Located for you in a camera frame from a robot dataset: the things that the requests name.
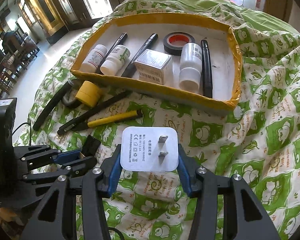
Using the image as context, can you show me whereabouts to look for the black cable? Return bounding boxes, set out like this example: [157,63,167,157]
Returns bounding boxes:
[12,121,32,147]

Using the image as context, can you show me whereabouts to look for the yellow taped foam tray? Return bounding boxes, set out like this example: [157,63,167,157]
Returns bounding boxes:
[71,12,242,115]

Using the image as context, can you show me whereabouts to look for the white bottle red label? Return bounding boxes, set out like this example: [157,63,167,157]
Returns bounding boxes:
[79,44,108,73]

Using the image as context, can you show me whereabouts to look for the white bottle green label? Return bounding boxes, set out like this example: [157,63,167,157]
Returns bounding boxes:
[100,44,130,76]

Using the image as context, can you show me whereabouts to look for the white medicine box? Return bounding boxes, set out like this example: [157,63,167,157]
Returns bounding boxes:
[135,49,173,85]

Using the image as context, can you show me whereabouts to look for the long black pen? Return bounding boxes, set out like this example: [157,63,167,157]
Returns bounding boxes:
[201,40,213,98]

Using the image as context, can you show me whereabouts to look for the black electrical tape roll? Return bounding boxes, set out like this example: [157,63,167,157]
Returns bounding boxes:
[163,32,195,56]

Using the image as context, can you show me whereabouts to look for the wooden chairs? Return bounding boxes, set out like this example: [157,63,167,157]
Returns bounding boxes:
[0,30,39,98]

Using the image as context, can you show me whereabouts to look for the black marker orange ends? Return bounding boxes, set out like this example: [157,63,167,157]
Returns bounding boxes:
[121,33,158,78]

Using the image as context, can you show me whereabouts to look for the large white bottle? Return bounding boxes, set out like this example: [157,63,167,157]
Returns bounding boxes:
[179,43,202,93]

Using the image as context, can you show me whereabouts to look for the yellow black pen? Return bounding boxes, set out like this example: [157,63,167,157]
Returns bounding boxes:
[71,109,143,131]

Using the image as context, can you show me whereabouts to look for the white power adapter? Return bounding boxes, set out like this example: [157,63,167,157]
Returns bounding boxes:
[120,126,179,172]

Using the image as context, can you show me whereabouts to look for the long black tube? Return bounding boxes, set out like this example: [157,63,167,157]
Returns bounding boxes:
[32,79,79,131]

